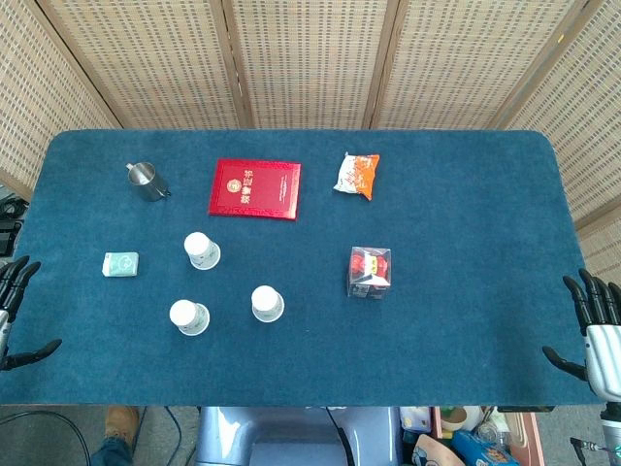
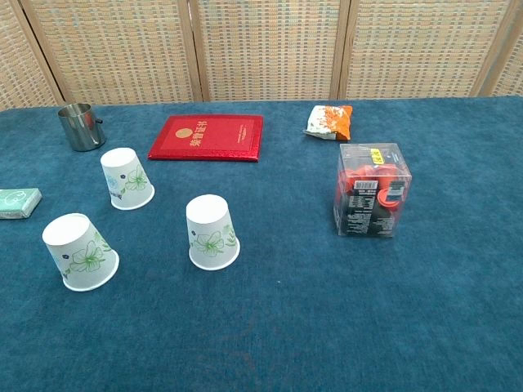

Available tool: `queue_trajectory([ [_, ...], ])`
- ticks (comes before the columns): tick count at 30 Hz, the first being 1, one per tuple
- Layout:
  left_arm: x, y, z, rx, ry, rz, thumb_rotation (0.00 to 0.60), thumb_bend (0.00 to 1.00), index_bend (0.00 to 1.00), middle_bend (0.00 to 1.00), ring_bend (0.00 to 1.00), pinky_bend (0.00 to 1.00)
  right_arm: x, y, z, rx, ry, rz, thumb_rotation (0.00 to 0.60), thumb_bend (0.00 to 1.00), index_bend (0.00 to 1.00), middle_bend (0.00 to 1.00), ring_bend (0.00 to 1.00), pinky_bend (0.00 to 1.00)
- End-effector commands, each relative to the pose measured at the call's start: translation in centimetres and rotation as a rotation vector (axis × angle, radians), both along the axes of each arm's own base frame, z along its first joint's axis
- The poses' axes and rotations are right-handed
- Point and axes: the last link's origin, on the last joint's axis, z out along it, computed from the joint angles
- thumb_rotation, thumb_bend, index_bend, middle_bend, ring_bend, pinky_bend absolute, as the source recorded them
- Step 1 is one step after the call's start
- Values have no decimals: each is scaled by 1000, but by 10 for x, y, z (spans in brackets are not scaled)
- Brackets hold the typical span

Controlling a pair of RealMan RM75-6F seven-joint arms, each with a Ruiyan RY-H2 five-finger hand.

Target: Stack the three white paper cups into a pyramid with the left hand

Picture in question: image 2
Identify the white floral paper cup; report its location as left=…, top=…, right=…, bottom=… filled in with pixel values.
left=100, top=147, right=156, bottom=212
left=186, top=194, right=241, bottom=272
left=42, top=212, right=120, bottom=292

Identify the clear plastic product box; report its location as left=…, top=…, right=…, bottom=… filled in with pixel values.
left=333, top=142, right=413, bottom=238

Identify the stainless steel cup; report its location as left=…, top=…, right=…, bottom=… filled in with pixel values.
left=56, top=103, right=108, bottom=153

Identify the green tissue pack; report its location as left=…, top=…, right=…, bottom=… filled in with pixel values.
left=0, top=188, right=43, bottom=221

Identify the woven wooden folding screen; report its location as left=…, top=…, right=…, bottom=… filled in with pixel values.
left=0, top=0, right=523, bottom=112

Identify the blue tablecloth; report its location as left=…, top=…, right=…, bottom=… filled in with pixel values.
left=0, top=94, right=523, bottom=392

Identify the red certificate folder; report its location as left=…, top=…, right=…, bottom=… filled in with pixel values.
left=147, top=114, right=265, bottom=163

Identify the orange white snack packet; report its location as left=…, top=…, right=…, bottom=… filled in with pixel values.
left=302, top=104, right=354, bottom=142

